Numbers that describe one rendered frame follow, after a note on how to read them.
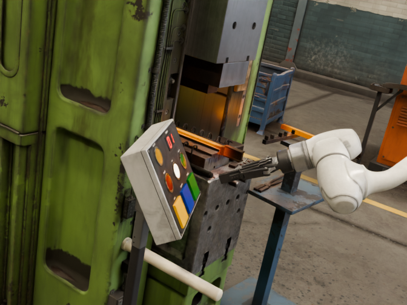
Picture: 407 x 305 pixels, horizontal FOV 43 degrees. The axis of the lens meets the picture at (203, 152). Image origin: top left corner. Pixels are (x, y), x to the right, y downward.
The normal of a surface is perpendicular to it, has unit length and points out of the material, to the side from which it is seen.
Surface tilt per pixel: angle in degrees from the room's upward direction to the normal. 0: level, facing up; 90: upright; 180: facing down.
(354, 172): 27
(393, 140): 90
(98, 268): 90
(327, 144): 40
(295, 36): 90
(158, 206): 90
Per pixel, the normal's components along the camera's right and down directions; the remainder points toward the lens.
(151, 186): -0.16, 0.31
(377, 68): -0.52, 0.22
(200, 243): 0.81, 0.33
